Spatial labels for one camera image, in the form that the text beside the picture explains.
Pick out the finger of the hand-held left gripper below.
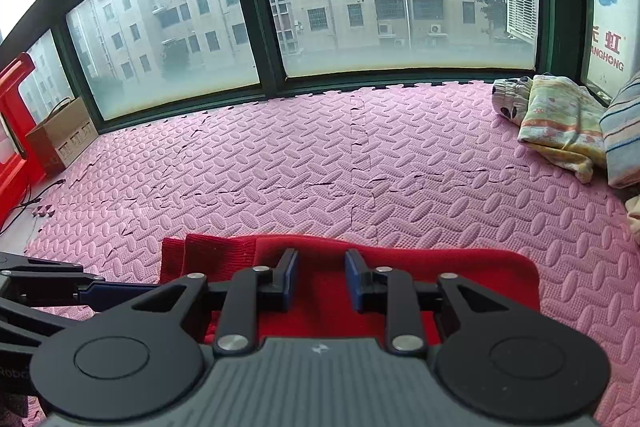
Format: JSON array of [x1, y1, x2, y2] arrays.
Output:
[[5, 274, 162, 314], [0, 252, 85, 278]]

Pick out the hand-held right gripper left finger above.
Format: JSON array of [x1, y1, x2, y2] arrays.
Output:
[[131, 248, 301, 355]]

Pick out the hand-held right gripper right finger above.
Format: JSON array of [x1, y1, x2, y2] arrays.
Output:
[[345, 249, 506, 354]]

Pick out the red pants with gold print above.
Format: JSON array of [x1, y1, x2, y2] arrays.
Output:
[[159, 233, 541, 343]]

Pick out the pink foam puzzle mat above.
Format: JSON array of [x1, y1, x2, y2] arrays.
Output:
[[22, 79, 640, 427]]

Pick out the brown cardboard box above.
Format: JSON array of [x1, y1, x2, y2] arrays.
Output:
[[25, 96, 99, 172]]

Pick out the red plastic stool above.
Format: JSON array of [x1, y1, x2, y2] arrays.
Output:
[[0, 52, 51, 220]]

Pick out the white spotted cloth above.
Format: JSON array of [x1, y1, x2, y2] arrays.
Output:
[[490, 76, 533, 124]]

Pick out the yellow floral cloth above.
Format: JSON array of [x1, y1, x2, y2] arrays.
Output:
[[517, 75, 608, 184]]

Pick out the cream cloth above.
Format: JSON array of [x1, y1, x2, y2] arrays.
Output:
[[625, 196, 640, 238]]

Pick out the blue striped cloth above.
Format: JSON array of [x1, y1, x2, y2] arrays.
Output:
[[600, 72, 640, 188]]

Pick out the white printed carton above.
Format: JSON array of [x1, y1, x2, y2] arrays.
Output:
[[582, 0, 640, 102]]

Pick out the black cable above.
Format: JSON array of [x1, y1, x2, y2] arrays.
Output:
[[0, 179, 66, 235]]

